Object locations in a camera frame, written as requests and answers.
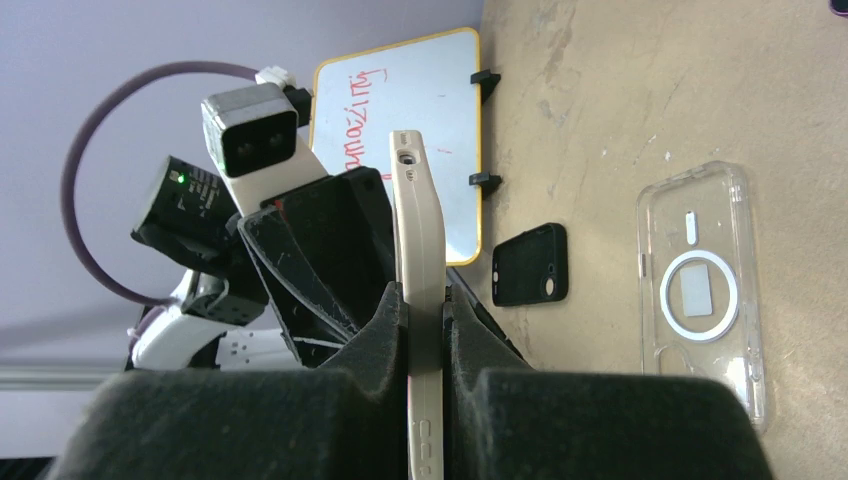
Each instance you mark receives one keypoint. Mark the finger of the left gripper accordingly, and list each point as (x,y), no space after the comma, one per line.
(343,225)
(315,324)

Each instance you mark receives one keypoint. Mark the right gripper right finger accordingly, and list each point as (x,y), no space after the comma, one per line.
(507,420)

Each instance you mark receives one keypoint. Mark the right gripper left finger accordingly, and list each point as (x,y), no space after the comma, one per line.
(342,420)

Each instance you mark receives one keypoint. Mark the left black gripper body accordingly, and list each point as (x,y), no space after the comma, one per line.
(191,219)

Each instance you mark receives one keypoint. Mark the beige cased smartphone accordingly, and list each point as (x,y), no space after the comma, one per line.
(420,247)

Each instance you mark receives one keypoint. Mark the clear magsafe phone case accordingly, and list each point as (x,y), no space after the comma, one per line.
(698,283)

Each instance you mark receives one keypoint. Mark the purple edged smartphone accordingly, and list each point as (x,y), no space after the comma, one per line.
(839,7)

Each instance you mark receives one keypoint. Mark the black phone case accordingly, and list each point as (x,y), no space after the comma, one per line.
(531,268)

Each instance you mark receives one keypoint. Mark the black whiteboard clip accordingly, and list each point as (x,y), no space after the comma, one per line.
(486,182)
(487,80)

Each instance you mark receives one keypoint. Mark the yellow framed whiteboard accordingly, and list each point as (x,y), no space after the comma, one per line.
(390,106)

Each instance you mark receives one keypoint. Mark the black mounting rail base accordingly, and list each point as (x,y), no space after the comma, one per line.
(480,310)

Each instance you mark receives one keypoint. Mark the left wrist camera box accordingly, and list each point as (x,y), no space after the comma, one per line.
(251,134)

